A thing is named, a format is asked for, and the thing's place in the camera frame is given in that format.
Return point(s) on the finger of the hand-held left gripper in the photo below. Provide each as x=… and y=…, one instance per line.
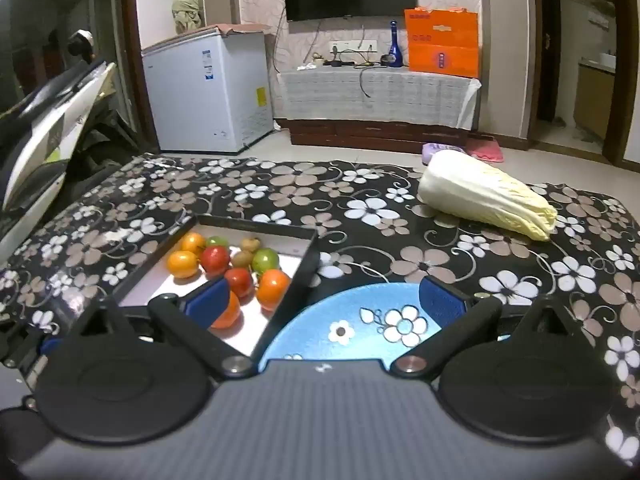
x=51, y=346

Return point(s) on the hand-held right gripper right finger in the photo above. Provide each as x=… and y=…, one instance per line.
x=442, y=304

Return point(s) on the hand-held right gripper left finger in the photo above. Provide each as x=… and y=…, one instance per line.
x=207, y=299

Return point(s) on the orange tangerine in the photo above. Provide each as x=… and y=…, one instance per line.
x=273, y=290
x=182, y=265
x=193, y=242
x=229, y=314

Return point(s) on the red apple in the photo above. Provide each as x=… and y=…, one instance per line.
x=239, y=284
x=215, y=260

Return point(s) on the black cardboard box tray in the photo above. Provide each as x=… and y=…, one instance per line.
x=295, y=242

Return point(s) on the blue floral plate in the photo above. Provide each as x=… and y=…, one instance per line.
x=320, y=320

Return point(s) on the napa cabbage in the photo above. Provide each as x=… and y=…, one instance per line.
x=480, y=192

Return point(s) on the black floral table cover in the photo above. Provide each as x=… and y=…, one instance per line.
x=300, y=200

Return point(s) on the purple slipper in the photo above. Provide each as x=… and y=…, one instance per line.
x=435, y=152

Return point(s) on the pink slipper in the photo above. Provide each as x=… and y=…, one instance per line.
x=485, y=151

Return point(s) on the white chest freezer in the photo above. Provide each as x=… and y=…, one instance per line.
x=200, y=100

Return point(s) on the white and black scooter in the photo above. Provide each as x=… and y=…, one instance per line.
x=55, y=130

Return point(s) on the light wooden cupboard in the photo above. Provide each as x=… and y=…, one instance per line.
x=592, y=100

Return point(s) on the blue glass bottle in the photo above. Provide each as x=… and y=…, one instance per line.
x=395, y=52

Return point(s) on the orange gift bag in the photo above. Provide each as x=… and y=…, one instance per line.
x=442, y=42

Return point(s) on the flat cardboard sheet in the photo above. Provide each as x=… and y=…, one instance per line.
x=235, y=29

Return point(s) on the white power strip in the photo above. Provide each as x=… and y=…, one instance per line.
x=352, y=46

